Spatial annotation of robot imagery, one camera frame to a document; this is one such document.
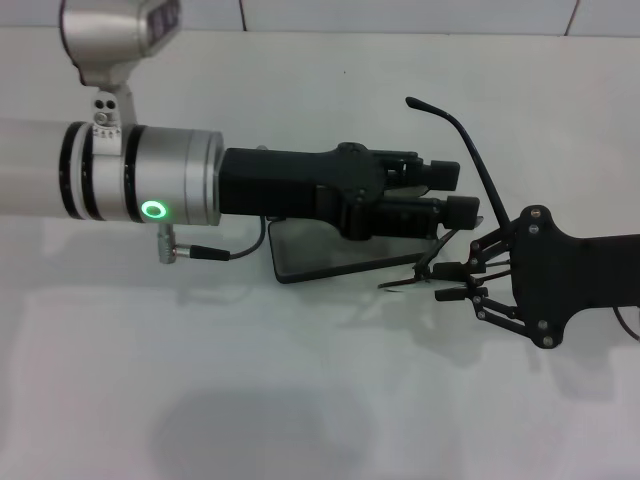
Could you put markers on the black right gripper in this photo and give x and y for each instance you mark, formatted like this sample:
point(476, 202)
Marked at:
point(575, 275)

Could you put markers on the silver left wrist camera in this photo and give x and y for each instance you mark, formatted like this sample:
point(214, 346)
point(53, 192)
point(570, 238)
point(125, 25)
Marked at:
point(110, 30)

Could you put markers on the black glasses case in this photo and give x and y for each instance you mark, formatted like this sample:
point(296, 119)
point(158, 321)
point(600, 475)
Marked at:
point(310, 255)

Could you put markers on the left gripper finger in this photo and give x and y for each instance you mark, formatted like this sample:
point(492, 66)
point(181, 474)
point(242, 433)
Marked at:
point(462, 212)
point(445, 175)

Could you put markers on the black round-lens glasses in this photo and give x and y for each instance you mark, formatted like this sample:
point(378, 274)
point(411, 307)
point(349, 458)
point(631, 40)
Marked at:
point(482, 165)

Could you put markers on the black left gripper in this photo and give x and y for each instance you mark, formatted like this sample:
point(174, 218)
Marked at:
point(280, 180)

